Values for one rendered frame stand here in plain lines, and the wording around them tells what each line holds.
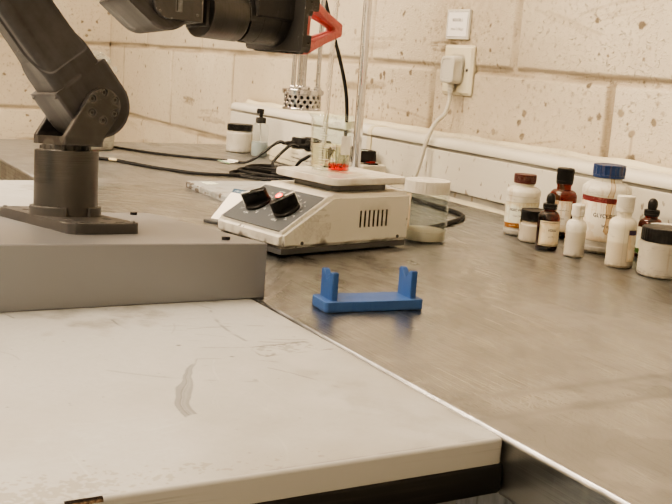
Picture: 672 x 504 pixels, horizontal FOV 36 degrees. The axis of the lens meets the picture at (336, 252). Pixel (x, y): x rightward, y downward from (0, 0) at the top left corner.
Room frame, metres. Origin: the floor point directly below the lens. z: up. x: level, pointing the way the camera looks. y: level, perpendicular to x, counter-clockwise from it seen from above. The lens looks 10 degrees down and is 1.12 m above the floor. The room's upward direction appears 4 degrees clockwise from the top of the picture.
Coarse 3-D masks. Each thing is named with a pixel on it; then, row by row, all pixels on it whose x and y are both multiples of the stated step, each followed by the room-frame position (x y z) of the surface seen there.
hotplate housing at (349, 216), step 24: (312, 192) 1.21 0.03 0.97; (336, 192) 1.20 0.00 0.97; (360, 192) 1.22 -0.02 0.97; (384, 192) 1.24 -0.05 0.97; (312, 216) 1.16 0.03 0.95; (336, 216) 1.18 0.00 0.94; (360, 216) 1.21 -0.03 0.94; (384, 216) 1.23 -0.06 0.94; (264, 240) 1.15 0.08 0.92; (288, 240) 1.14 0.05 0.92; (312, 240) 1.16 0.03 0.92; (336, 240) 1.19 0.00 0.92; (360, 240) 1.21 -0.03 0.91; (384, 240) 1.24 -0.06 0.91
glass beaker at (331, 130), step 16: (320, 112) 1.24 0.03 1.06; (336, 112) 1.23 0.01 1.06; (352, 112) 1.25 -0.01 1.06; (320, 128) 1.24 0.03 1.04; (336, 128) 1.24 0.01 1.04; (352, 128) 1.25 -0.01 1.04; (320, 144) 1.24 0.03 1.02; (336, 144) 1.24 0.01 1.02; (320, 160) 1.24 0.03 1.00; (336, 160) 1.24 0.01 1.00
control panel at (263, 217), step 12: (276, 192) 1.23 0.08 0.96; (288, 192) 1.22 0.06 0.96; (300, 192) 1.21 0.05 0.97; (240, 204) 1.24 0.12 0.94; (300, 204) 1.18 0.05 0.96; (312, 204) 1.17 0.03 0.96; (228, 216) 1.22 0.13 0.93; (240, 216) 1.21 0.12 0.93; (252, 216) 1.20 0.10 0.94; (264, 216) 1.19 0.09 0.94; (288, 216) 1.17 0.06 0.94; (276, 228) 1.15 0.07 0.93
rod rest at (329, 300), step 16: (336, 272) 0.90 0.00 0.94; (400, 272) 0.95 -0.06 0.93; (416, 272) 0.93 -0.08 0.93; (336, 288) 0.90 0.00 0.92; (400, 288) 0.95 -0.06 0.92; (320, 304) 0.90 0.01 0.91; (336, 304) 0.90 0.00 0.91; (352, 304) 0.90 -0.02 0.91; (368, 304) 0.91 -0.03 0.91; (384, 304) 0.92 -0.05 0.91; (400, 304) 0.92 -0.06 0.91; (416, 304) 0.93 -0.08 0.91
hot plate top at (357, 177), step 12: (288, 168) 1.26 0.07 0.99; (300, 168) 1.27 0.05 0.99; (360, 168) 1.33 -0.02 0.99; (312, 180) 1.22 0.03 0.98; (324, 180) 1.20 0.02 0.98; (336, 180) 1.19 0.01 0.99; (348, 180) 1.20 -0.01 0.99; (360, 180) 1.21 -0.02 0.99; (372, 180) 1.22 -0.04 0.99; (384, 180) 1.24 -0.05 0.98; (396, 180) 1.25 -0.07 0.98
